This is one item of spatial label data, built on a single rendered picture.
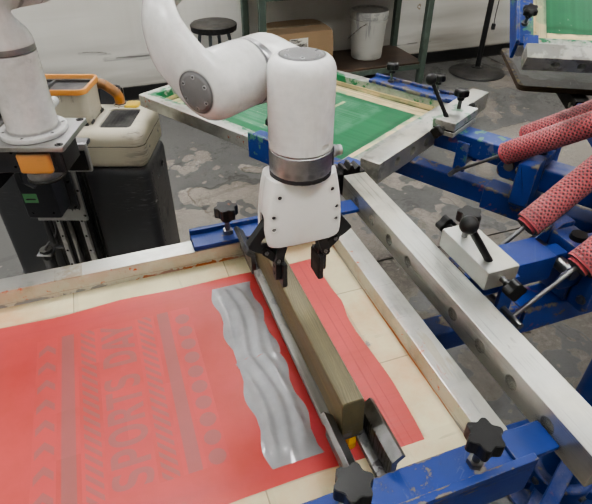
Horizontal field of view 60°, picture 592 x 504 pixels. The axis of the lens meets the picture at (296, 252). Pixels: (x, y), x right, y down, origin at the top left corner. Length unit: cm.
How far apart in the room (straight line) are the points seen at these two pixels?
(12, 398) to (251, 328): 36
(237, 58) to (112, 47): 390
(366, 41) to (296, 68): 399
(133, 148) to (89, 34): 281
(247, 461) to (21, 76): 76
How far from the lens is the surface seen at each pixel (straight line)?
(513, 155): 122
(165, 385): 79
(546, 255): 95
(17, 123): 111
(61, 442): 78
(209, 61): 56
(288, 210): 62
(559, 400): 72
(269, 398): 75
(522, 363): 75
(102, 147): 171
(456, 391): 75
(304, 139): 56
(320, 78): 55
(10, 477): 78
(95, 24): 442
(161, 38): 59
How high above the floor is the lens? 156
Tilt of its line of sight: 37 degrees down
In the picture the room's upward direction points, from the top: straight up
